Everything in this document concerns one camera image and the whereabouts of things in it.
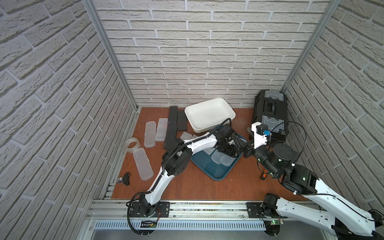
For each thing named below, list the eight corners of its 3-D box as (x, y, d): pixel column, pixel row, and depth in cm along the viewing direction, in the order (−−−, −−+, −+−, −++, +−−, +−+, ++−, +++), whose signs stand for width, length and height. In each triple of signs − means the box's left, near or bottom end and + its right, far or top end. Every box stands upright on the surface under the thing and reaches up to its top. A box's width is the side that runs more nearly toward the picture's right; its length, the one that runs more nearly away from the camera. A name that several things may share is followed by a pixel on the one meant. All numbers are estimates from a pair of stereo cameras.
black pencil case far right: (178, 131, 106) (177, 127, 103) (178, 112, 117) (177, 109, 114) (187, 130, 106) (187, 127, 103) (186, 112, 118) (186, 108, 114)
